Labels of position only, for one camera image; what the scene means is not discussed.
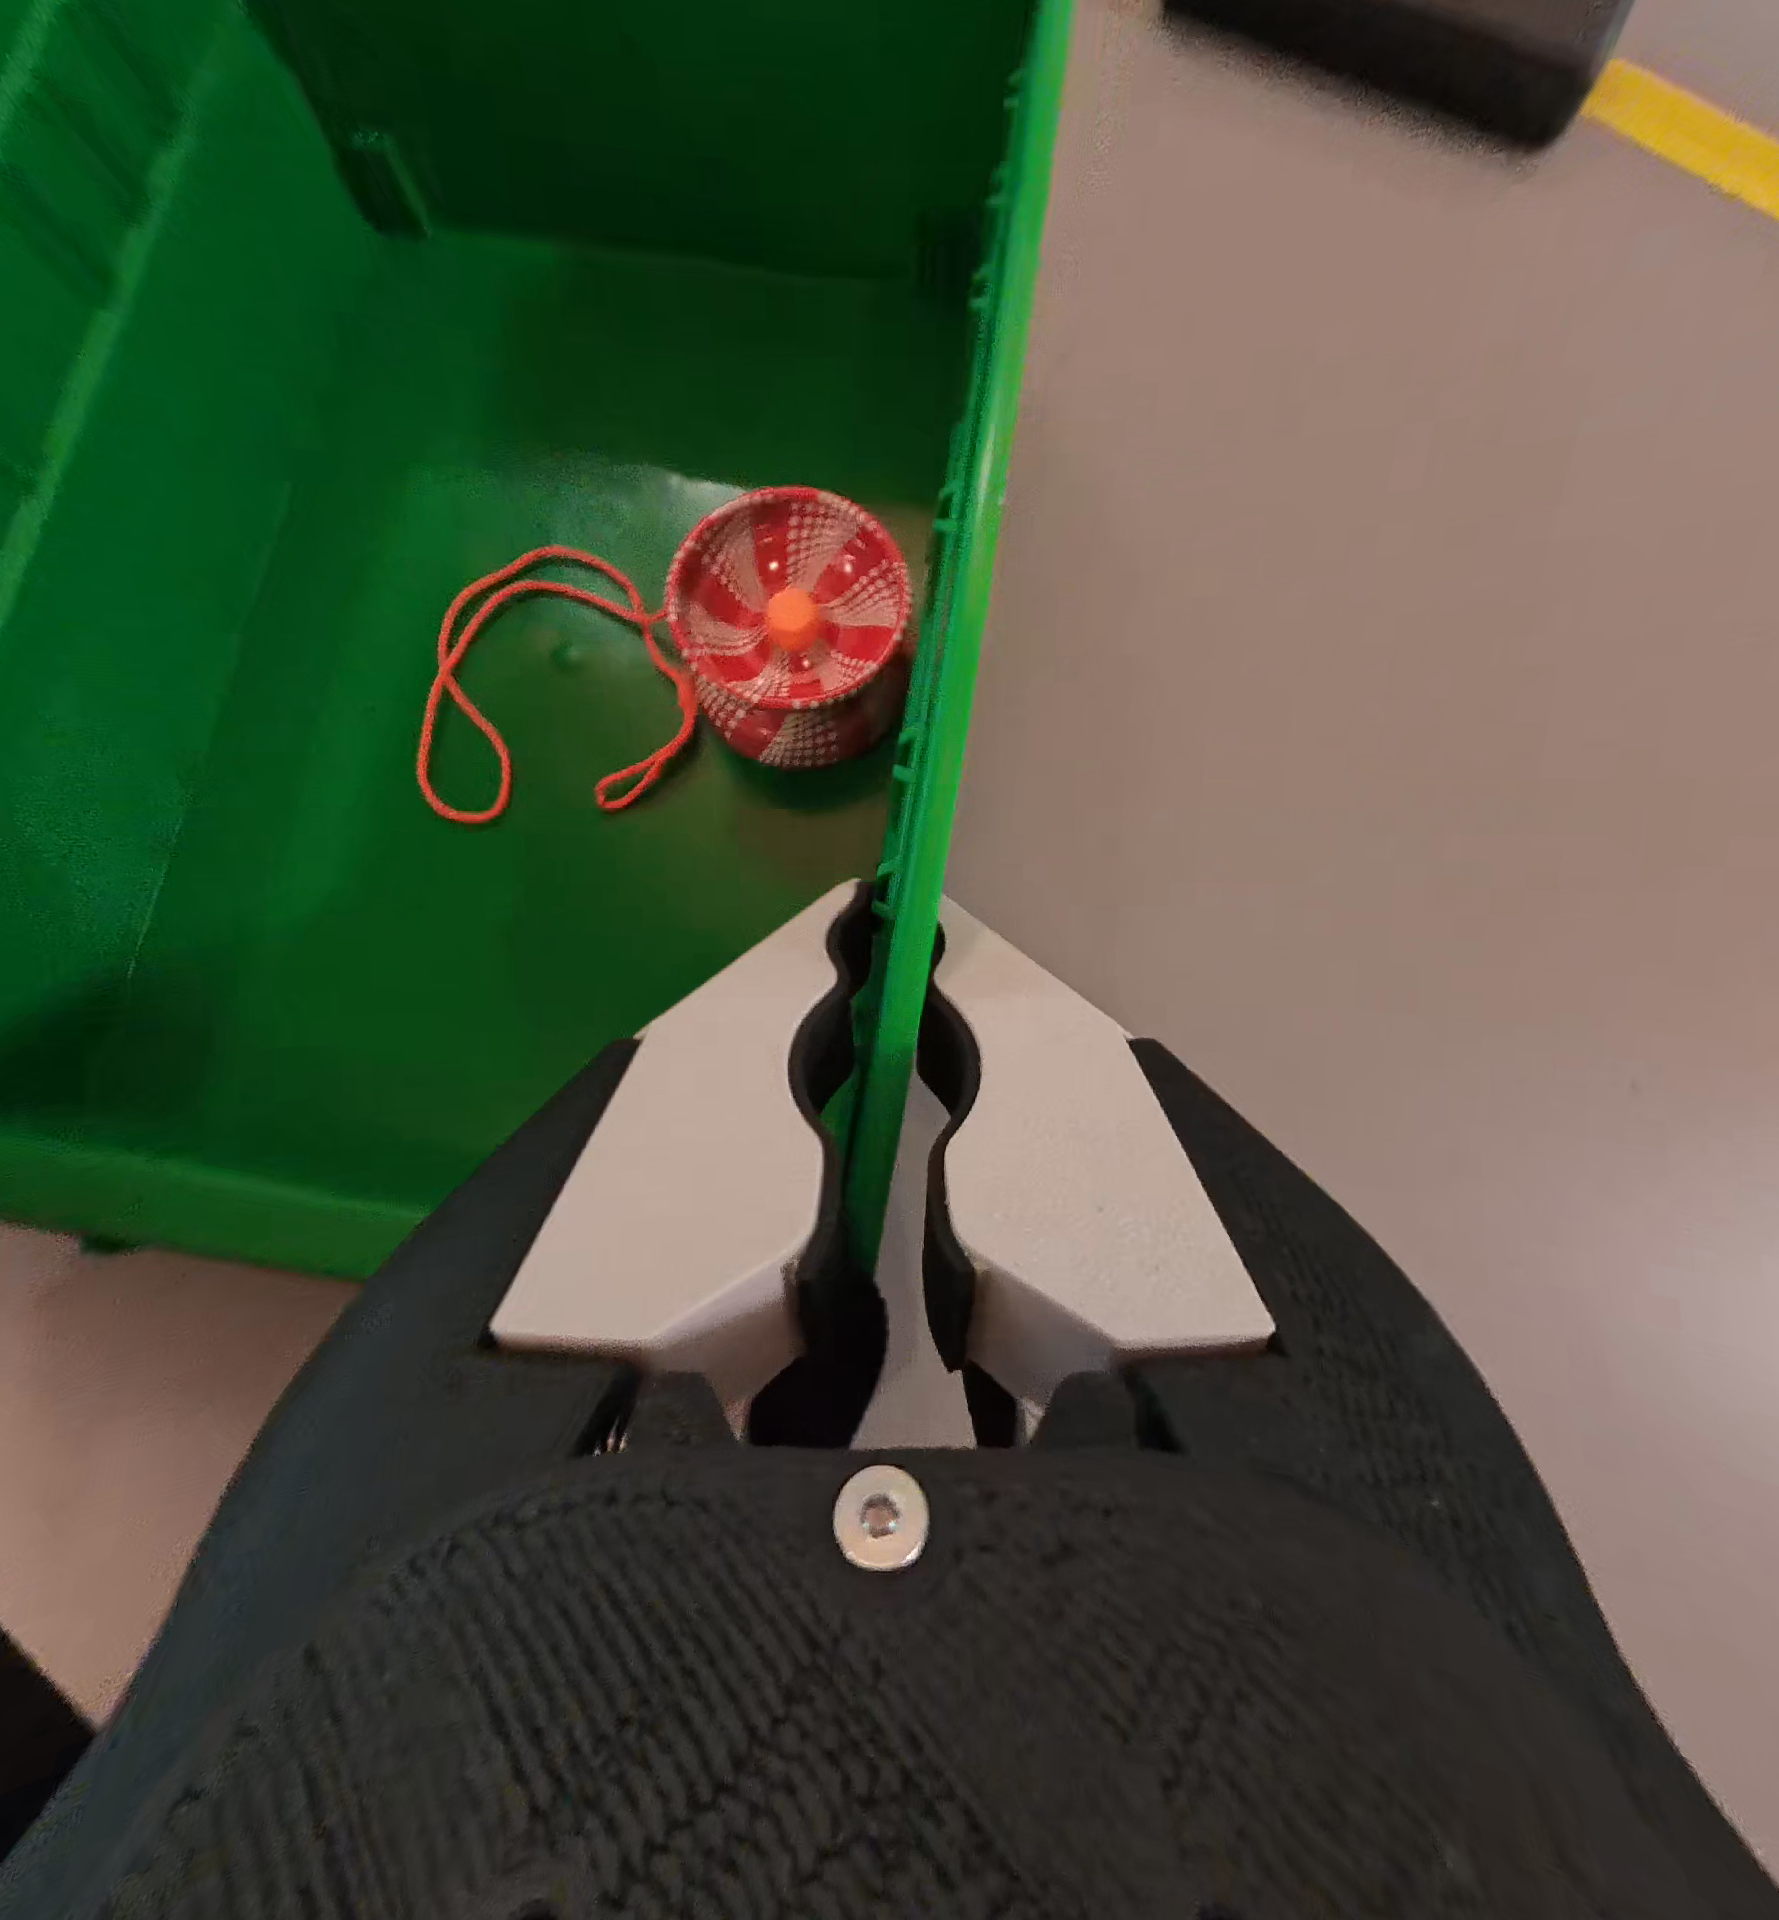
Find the white desk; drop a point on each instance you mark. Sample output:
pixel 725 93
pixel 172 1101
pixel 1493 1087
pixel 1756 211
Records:
pixel 1372 750

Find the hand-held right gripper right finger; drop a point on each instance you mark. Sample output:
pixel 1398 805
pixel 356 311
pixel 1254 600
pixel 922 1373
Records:
pixel 1101 1203

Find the green plastic bin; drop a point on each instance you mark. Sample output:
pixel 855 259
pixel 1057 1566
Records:
pixel 290 600

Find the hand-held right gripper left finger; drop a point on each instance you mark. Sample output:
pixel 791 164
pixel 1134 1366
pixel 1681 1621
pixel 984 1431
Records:
pixel 667 1203

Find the black object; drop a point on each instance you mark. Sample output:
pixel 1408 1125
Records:
pixel 1402 62

